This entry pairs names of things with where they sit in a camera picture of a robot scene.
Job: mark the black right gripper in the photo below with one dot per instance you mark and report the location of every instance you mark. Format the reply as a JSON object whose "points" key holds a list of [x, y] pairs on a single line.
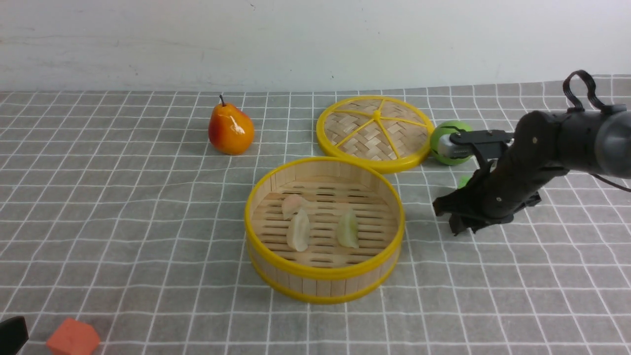
{"points": [[494, 197]]}

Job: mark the yellowish dumpling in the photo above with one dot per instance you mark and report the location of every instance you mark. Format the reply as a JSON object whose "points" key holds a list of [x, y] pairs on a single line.
{"points": [[347, 230]]}

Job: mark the white dumpling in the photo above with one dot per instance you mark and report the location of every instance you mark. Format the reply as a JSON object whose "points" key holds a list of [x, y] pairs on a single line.
{"points": [[299, 230]]}

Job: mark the pinkish dumpling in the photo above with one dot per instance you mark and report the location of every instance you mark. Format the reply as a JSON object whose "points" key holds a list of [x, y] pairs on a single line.
{"points": [[292, 204]]}

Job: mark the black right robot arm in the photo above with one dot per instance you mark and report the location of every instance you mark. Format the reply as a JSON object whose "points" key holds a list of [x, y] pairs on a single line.
{"points": [[597, 143]]}

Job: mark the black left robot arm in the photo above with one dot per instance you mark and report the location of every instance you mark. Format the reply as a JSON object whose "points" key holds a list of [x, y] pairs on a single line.
{"points": [[14, 335]]}

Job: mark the woven bamboo steamer lid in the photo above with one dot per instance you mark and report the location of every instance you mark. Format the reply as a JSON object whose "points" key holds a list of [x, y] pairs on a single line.
{"points": [[379, 132]]}

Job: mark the green cube block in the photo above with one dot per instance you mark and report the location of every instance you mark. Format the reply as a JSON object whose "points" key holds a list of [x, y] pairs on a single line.
{"points": [[463, 181]]}

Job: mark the green toy watermelon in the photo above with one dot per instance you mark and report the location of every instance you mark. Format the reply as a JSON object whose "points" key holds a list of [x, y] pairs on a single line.
{"points": [[441, 147]]}

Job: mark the orange toy pear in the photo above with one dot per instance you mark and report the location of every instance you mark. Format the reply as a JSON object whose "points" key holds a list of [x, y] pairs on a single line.
{"points": [[230, 130]]}

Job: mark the grey checked tablecloth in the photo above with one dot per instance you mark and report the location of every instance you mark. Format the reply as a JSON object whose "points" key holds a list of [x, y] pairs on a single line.
{"points": [[116, 211]]}

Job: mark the orange cube block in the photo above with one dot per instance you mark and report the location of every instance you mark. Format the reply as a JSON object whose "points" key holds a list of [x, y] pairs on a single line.
{"points": [[73, 337]]}

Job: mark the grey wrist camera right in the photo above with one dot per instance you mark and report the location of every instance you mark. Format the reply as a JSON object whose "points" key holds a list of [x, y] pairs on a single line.
{"points": [[484, 144]]}

